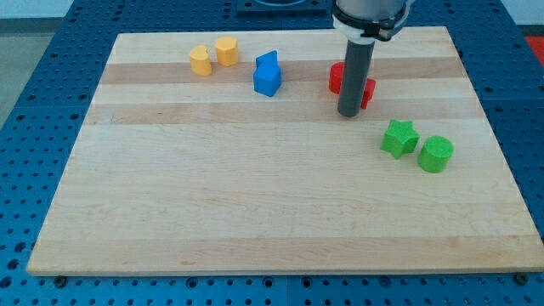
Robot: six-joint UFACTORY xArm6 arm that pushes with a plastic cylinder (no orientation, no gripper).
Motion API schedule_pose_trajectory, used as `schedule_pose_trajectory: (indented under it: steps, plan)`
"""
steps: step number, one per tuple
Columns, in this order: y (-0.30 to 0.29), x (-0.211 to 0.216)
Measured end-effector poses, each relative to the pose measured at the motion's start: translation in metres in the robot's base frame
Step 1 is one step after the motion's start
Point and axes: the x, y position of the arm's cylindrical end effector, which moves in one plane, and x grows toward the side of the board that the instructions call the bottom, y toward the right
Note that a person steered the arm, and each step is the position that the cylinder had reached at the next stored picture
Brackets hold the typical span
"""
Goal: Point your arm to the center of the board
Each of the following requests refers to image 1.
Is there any red angular block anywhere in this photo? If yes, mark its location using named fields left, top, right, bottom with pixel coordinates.
left=360, top=78, right=377, bottom=110

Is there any green star block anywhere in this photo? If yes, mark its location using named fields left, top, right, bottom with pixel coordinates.
left=380, top=119, right=420, bottom=159

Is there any yellow hexagon block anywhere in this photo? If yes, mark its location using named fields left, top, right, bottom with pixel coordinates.
left=215, top=37, right=239, bottom=66

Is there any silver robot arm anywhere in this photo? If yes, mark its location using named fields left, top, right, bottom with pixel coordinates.
left=331, top=0, right=414, bottom=44

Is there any blue arrow block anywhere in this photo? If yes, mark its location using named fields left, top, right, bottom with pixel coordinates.
left=256, top=50, right=278, bottom=68

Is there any wooden board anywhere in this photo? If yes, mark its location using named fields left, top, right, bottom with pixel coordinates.
left=27, top=26, right=543, bottom=276

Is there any green cylinder block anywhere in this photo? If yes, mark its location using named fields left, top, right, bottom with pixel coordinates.
left=417, top=135, right=454, bottom=173

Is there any yellow heart block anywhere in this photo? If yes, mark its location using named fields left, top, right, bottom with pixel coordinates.
left=188, top=45, right=213, bottom=77

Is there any red round block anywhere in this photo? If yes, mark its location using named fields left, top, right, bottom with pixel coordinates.
left=328, top=62, right=344, bottom=94

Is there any blue cube block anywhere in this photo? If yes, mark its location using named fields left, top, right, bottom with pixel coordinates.
left=253, top=65, right=281, bottom=97

